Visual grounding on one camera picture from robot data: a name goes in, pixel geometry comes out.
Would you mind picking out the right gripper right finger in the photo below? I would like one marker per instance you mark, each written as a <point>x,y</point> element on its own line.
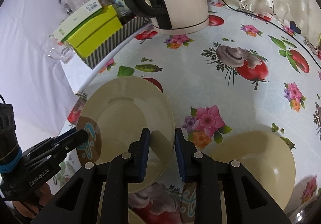
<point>185,150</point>

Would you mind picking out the floral vinyl tablecloth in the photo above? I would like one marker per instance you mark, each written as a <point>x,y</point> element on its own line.
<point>241,73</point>

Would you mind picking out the large beige plate front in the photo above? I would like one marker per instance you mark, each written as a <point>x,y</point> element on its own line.
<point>133,218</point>

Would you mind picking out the chevron patterned tray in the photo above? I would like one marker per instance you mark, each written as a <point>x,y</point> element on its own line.
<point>115,40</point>

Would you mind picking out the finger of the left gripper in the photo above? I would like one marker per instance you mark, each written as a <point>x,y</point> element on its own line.
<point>71,139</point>

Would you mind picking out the stainless steel bowl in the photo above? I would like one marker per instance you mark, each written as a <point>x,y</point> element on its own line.
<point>300,214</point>

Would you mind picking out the person's left hand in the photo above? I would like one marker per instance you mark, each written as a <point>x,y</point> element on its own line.
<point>30,207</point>

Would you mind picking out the lime green box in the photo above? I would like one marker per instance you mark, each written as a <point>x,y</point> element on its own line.
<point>95,32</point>

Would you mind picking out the beige deep plate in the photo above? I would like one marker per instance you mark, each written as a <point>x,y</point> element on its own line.
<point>114,117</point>

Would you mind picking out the white green slim box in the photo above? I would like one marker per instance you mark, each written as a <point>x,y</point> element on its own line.
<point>77,19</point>

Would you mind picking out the clear glass mug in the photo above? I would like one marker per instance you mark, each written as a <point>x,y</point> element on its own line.
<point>58,50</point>

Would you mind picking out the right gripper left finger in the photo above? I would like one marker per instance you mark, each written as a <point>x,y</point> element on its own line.
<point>139,157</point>

